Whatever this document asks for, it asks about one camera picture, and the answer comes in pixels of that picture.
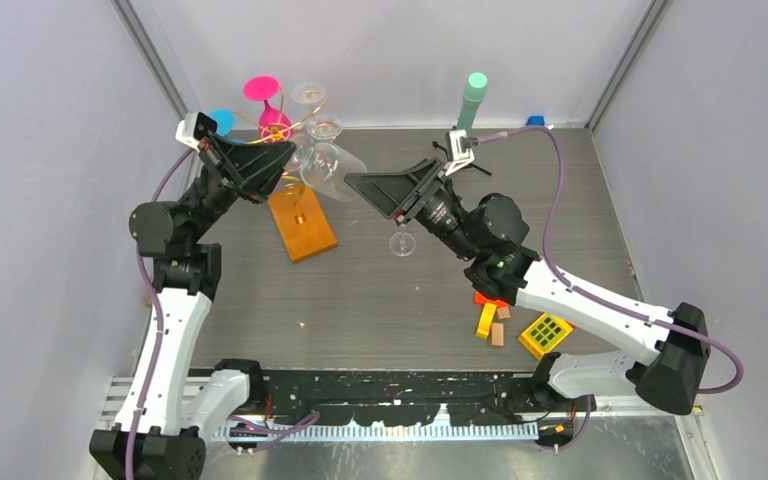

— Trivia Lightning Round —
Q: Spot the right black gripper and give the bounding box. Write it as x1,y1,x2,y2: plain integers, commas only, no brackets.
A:
344,158,480,263

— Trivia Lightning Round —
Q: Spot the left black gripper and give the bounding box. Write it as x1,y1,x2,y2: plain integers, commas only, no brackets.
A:
179,134,297,246

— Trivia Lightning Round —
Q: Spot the clear champagne flute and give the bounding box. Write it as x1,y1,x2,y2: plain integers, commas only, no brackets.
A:
388,229,416,258

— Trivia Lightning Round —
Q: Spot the clear tumbler wine glass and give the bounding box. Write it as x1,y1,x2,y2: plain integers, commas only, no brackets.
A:
285,133,367,202

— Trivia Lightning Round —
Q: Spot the clear round wine glass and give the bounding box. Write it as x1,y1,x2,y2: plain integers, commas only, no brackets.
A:
305,113,344,142

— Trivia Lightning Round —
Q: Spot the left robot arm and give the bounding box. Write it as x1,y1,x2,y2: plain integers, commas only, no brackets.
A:
89,135,297,479

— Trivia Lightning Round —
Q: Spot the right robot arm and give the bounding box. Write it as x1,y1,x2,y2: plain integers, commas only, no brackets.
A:
345,159,710,415

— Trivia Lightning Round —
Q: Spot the pink wine glass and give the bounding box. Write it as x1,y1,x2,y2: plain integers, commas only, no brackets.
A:
242,75,293,143

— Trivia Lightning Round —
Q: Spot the blue wine glass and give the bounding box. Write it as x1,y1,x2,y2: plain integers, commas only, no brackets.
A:
208,109,245,145

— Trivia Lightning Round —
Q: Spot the orange wooden rack base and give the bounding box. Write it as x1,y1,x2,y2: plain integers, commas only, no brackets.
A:
268,176,338,264

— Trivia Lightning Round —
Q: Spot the clear frosted wine glass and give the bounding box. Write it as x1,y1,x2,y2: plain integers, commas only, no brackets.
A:
291,81,327,124

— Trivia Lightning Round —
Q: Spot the green microphone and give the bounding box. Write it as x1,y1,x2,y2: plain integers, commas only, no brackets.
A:
455,72,488,130

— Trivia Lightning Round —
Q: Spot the orange toy block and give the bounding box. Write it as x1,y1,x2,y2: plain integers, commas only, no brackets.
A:
473,292,508,308

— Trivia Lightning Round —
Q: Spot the small blue block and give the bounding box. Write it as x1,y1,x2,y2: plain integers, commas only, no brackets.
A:
526,115,546,126

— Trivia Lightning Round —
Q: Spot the tan wooden block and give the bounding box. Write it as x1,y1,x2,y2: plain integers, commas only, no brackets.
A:
490,322,505,348

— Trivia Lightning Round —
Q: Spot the yellow toy calculator block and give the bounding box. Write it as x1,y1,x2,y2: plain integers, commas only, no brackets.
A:
518,313,575,360

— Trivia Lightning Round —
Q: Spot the gold wire glass rack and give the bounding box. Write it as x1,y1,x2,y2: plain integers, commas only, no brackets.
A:
232,75,343,224

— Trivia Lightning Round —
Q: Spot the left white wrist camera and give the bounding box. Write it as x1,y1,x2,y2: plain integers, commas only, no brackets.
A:
174,112,218,151

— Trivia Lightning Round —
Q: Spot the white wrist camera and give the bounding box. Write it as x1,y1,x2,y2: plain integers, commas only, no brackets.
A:
445,129,478,176
174,112,218,151

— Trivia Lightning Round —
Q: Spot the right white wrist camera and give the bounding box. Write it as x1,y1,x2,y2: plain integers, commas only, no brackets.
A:
445,129,478,176

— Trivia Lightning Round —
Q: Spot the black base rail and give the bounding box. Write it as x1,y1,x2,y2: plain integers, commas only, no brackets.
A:
99,367,644,445

